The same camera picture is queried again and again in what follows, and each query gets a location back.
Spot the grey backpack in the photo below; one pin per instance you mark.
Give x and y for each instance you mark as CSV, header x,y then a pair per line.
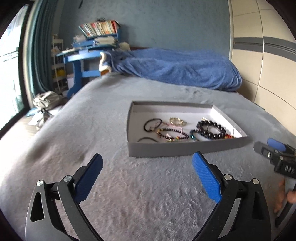
x,y
46,106

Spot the window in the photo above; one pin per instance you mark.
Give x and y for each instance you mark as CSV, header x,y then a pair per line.
x,y
12,92

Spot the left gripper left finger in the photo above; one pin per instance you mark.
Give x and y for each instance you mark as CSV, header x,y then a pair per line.
x,y
85,177

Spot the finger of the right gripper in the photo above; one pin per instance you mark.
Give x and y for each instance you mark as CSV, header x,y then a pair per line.
x,y
264,150
276,145

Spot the person's right hand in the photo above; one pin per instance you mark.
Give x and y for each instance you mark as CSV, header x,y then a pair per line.
x,y
281,196

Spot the cream sliding wardrobe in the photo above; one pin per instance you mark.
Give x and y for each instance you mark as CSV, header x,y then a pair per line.
x,y
263,50

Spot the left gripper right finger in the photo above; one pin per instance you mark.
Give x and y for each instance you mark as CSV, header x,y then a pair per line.
x,y
219,187

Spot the blue wooden desk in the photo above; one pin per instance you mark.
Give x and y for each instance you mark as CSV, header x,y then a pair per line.
x,y
87,50

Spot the stack of books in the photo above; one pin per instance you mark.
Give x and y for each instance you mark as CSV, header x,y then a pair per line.
x,y
100,33

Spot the grey cardboard tray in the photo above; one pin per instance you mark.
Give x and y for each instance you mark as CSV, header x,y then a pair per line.
x,y
166,129

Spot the white shelf rack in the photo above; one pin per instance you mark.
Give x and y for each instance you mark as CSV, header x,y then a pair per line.
x,y
59,75

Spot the grey bed cover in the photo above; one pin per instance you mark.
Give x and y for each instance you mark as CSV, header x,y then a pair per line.
x,y
133,198

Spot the teal curtain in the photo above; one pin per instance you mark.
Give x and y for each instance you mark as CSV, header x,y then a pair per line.
x,y
37,45

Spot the blue fleece blanket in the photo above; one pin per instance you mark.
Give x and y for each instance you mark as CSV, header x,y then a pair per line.
x,y
201,68

